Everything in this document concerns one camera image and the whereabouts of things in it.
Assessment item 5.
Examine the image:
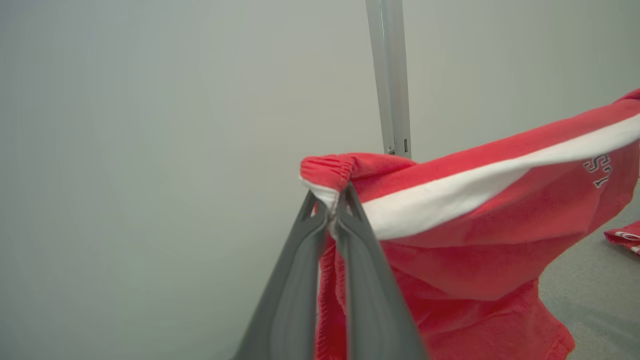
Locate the red shorts white stripe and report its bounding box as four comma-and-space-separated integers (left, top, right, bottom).
299, 89, 640, 360

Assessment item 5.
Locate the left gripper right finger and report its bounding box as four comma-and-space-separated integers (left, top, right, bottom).
330, 182, 429, 360

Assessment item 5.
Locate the grey fabric sofa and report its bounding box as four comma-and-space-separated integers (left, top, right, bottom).
537, 181, 640, 360

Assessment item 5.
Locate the grey double metal post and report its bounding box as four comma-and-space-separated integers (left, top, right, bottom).
364, 0, 412, 160

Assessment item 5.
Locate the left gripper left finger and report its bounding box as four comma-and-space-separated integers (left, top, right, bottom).
232, 190, 331, 360

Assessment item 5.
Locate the red white basketball jersey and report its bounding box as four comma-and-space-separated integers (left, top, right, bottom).
603, 220, 640, 257

